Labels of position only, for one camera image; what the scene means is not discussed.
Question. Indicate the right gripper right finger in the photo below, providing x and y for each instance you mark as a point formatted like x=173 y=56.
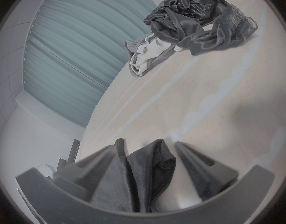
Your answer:
x=203 y=174

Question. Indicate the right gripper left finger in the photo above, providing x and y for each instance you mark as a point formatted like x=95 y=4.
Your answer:
x=87 y=171

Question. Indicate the black T-shirt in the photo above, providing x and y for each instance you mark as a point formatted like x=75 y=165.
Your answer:
x=147 y=171

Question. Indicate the bed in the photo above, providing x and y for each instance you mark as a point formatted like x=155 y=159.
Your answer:
x=203 y=97

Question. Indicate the blue-green curtain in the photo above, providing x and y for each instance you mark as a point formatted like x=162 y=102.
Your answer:
x=98 y=31
x=59 y=85

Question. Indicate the grey and white garment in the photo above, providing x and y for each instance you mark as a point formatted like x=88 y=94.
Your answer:
x=154 y=52

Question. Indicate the black satin garment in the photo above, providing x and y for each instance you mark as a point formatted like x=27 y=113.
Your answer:
x=192 y=20

